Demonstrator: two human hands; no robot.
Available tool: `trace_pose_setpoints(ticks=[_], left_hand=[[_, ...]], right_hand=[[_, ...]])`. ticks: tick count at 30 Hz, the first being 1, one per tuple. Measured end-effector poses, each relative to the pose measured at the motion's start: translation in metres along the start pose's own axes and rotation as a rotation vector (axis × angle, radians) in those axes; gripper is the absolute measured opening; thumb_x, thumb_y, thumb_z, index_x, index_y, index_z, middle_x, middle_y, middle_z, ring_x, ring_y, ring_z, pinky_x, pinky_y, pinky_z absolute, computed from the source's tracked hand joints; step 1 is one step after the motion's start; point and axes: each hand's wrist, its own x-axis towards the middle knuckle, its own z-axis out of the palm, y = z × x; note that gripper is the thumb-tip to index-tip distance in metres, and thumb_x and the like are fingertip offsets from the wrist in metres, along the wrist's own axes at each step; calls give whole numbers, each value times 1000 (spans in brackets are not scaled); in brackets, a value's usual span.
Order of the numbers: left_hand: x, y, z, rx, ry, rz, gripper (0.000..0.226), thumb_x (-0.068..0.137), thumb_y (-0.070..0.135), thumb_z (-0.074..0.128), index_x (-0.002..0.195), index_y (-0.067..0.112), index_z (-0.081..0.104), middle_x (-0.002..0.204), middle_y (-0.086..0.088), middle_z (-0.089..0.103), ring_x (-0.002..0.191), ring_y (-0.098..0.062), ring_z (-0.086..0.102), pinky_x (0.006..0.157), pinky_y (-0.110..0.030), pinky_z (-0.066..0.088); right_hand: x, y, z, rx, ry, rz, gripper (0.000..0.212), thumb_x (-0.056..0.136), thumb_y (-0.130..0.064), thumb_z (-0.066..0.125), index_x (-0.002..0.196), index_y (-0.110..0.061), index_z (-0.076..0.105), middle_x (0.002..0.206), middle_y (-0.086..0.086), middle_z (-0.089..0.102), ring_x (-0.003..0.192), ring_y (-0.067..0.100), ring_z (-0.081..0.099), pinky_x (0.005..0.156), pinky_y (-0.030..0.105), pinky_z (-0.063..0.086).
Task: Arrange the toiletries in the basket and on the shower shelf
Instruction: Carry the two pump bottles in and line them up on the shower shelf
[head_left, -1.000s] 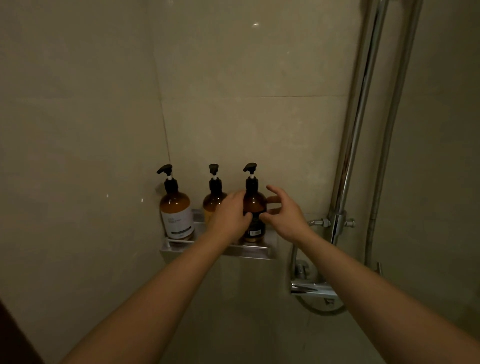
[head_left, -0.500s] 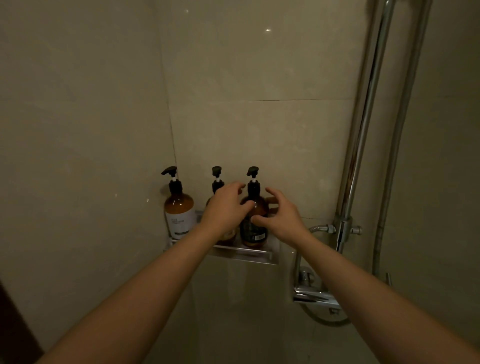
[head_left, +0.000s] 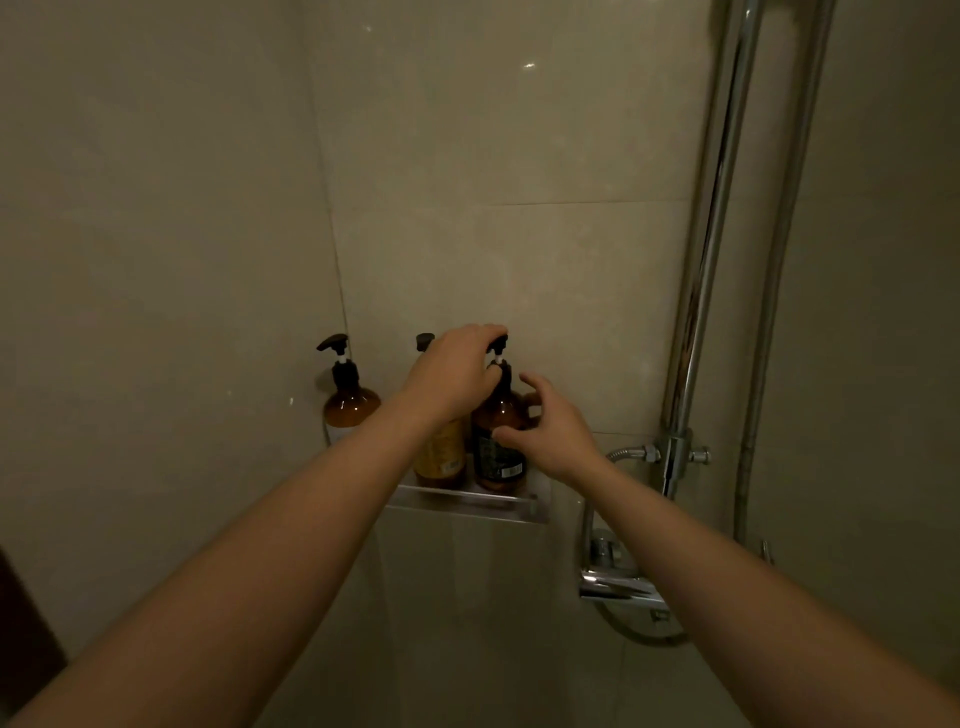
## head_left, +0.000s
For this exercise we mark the person's right hand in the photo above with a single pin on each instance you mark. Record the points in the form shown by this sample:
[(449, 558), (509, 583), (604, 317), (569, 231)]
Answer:
[(559, 439)]

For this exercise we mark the person's left hand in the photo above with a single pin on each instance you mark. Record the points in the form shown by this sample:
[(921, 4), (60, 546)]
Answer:
[(454, 379)]

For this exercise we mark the clear acrylic shower shelf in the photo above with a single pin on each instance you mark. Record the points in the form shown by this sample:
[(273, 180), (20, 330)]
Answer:
[(472, 502)]

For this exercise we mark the person's left forearm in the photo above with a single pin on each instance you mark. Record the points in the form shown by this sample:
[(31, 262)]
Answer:
[(225, 585)]

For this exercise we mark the person's right forearm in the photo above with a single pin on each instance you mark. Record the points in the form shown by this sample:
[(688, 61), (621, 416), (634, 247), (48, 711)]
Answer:
[(750, 615)]

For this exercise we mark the chrome shower mixer valve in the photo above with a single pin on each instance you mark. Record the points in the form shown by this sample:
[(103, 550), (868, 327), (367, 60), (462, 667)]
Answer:
[(615, 581)]

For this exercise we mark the chrome shower riser pipe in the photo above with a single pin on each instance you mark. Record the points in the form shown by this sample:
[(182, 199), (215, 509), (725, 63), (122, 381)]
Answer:
[(709, 225)]

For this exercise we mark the chrome shower mixer and pipes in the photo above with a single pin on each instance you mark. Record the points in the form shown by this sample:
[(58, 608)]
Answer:
[(780, 262)]

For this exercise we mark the brown wooden door frame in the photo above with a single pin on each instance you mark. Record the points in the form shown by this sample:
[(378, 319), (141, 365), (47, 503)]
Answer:
[(26, 645)]

